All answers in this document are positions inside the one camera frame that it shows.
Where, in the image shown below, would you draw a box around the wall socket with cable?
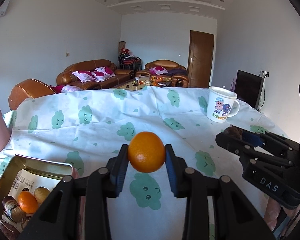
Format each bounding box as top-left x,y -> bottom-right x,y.
258,70 -> 269,111

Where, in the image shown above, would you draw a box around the orange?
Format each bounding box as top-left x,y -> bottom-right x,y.
128,132 -> 166,173
18,191 -> 39,214

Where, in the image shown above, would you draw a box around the white cartoon mug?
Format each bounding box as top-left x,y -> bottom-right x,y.
206,86 -> 240,123

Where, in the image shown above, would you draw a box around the person's hand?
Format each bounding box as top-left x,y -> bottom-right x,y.
264,197 -> 300,231

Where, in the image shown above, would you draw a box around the pink floral cushion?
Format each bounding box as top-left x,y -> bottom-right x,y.
72,70 -> 96,83
91,67 -> 115,82

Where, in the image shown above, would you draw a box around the black television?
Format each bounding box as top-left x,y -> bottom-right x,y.
234,70 -> 264,109

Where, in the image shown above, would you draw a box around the pink floral cushion back sofa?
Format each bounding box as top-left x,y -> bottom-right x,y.
149,66 -> 168,75

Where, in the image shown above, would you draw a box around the small brown fruit in tin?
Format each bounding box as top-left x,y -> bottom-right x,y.
33,187 -> 50,204

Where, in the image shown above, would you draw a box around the coffee table with items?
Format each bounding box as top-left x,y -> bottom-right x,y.
113,76 -> 172,91

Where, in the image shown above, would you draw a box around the white cloud-print tablecloth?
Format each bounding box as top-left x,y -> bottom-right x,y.
0,87 -> 285,239

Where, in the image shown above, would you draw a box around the dark wrinkled fruit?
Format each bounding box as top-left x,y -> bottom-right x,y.
223,126 -> 243,140

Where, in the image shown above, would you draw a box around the brown leather back sofa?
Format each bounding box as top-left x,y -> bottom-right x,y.
136,60 -> 189,88

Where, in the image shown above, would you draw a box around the pink floral cushion left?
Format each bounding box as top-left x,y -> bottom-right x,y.
72,70 -> 96,83

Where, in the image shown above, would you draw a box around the orange in tin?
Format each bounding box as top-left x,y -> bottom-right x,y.
18,191 -> 39,214

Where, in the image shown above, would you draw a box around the printed paper in tin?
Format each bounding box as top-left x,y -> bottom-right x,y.
1,169 -> 59,232

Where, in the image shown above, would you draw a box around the stacked dark chairs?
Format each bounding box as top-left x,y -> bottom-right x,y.
118,41 -> 142,72

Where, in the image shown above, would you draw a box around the brown leather long sofa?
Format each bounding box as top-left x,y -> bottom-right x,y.
56,60 -> 135,90

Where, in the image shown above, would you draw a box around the brown wooden door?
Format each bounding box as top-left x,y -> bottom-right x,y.
187,30 -> 215,88

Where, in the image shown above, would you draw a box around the pink floral cushion right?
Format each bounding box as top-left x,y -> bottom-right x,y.
91,67 -> 115,82

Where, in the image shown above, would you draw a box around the pink metal tin box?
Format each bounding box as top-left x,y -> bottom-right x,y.
0,153 -> 84,232

